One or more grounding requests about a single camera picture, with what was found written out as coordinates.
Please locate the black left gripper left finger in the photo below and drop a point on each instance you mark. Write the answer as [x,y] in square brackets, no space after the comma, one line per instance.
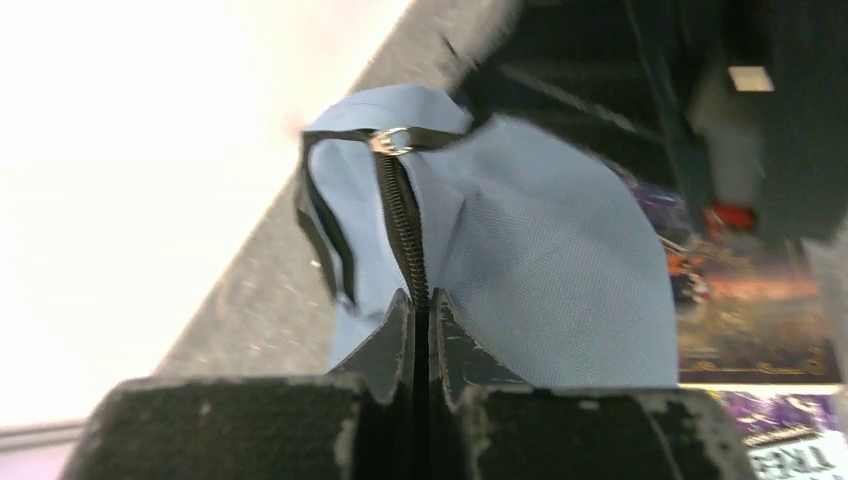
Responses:
[377,440]

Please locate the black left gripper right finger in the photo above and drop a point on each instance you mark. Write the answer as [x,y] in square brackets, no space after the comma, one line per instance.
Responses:
[462,375]

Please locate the blue grey backpack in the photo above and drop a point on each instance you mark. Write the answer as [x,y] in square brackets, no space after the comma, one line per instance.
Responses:
[553,266]

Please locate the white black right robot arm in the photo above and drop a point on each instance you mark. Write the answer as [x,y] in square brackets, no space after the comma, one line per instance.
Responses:
[738,106]

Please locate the dark orange tale book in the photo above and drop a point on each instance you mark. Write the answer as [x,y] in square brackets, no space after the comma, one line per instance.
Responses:
[745,313]

